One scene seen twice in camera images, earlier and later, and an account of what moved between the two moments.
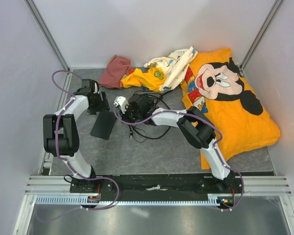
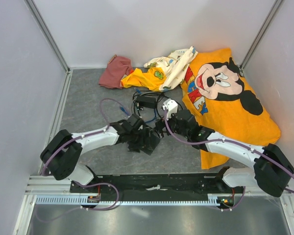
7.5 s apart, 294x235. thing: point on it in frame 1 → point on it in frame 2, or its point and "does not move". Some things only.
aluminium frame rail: [50, 185] does not move
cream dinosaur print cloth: [174, 66] does not move
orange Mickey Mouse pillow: [213, 84] does not move
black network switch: [104, 125] → [146, 144]
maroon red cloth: [117, 67] does not move
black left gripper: [103, 105] → [140, 131]
